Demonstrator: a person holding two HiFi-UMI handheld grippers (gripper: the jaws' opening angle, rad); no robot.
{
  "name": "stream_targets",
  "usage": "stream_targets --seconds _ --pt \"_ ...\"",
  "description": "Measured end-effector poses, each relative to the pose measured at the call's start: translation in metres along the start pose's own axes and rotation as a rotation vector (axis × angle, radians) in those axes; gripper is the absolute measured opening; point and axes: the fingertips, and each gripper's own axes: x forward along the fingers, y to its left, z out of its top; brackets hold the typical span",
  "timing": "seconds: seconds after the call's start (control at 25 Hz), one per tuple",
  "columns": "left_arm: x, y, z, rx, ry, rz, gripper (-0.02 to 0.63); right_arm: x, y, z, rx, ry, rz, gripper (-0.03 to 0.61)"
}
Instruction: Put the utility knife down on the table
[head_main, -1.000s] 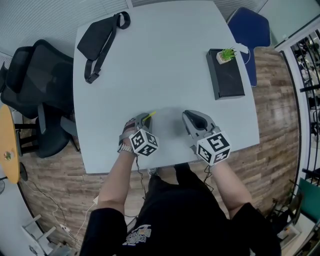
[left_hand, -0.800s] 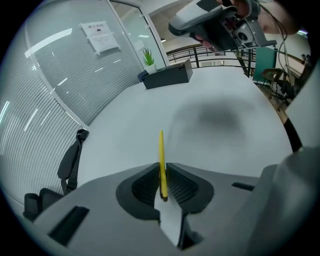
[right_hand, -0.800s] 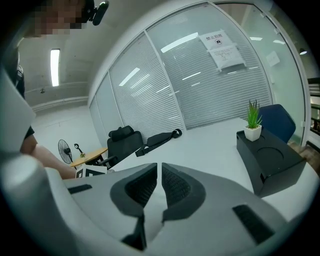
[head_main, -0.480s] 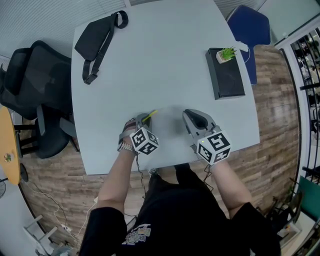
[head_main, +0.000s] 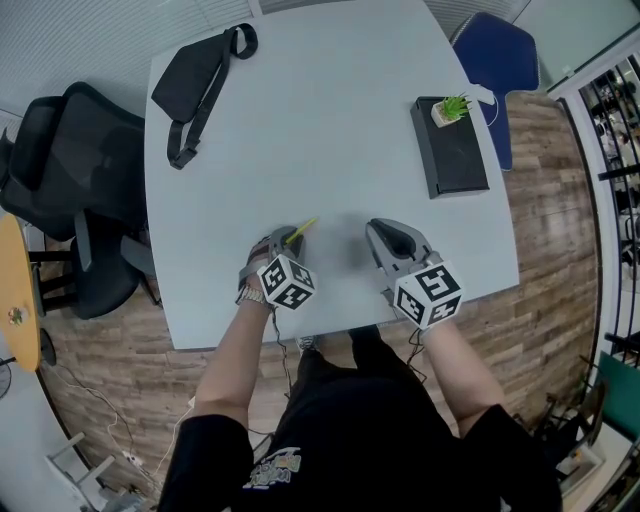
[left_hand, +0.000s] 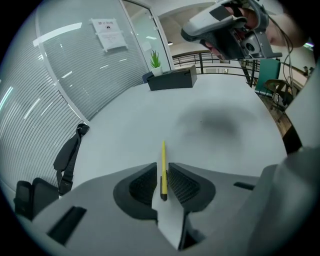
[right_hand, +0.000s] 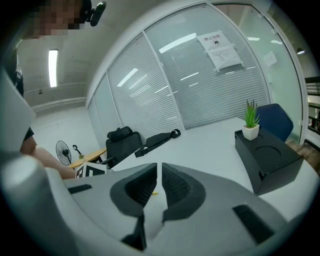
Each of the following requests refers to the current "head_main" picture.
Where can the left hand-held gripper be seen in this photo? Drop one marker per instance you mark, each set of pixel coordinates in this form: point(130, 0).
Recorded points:
point(285, 285)

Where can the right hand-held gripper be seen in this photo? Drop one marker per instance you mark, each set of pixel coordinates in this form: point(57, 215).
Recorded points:
point(427, 295)

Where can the yellow utility knife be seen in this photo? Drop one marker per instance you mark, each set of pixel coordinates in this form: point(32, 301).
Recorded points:
point(303, 227)

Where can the person's left forearm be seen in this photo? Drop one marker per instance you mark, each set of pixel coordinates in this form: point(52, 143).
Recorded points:
point(232, 360)

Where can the person's right forearm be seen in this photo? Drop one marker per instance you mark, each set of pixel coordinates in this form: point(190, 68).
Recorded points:
point(460, 380)

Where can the silver wristwatch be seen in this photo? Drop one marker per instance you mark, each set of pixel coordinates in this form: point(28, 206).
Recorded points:
point(251, 296)

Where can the person's patterned shoe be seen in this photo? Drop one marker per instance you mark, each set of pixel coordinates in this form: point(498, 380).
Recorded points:
point(308, 342)

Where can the black rectangular box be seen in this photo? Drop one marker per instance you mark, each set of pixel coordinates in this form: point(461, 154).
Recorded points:
point(452, 155)

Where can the grey table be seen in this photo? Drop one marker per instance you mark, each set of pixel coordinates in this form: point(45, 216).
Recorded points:
point(320, 125)

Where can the small potted green plant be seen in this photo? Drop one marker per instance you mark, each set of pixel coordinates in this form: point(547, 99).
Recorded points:
point(447, 112)

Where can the black sling bag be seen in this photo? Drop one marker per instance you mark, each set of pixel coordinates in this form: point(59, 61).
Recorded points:
point(192, 82)

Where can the person's black clothing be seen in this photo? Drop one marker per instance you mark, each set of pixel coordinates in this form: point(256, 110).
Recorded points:
point(360, 440)

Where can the blue chair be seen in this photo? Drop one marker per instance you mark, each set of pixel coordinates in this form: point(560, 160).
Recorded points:
point(500, 55)

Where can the black metal railing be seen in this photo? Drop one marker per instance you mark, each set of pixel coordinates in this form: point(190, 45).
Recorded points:
point(607, 175)

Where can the black mesh office chair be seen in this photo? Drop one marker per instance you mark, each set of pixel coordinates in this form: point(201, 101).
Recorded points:
point(75, 165)

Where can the white power strip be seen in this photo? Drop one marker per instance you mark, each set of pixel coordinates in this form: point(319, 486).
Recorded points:
point(132, 456)

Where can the green panel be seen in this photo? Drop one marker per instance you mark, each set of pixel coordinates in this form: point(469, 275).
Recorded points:
point(622, 395)

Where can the round wooden side table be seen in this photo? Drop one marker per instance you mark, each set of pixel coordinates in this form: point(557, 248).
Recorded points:
point(20, 280)

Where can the small colourful trinket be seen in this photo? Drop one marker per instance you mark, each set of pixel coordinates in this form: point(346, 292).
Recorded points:
point(16, 316)

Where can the white metal rack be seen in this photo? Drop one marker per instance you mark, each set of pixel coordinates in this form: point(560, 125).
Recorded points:
point(75, 470)

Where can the black standing fan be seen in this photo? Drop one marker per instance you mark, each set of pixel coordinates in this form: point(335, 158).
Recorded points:
point(4, 380)

